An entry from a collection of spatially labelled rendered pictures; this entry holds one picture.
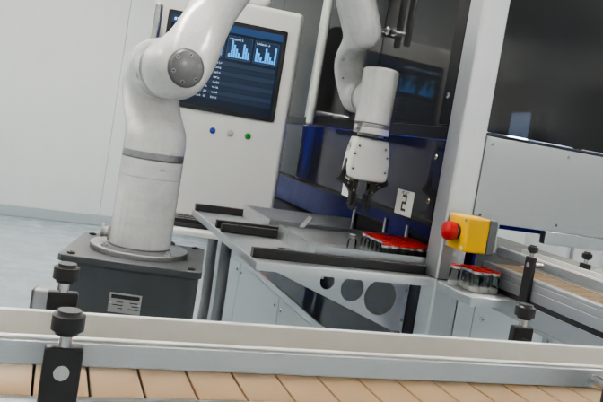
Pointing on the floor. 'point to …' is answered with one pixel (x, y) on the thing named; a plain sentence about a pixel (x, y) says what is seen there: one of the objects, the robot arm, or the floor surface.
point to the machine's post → (467, 128)
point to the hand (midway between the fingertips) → (359, 201)
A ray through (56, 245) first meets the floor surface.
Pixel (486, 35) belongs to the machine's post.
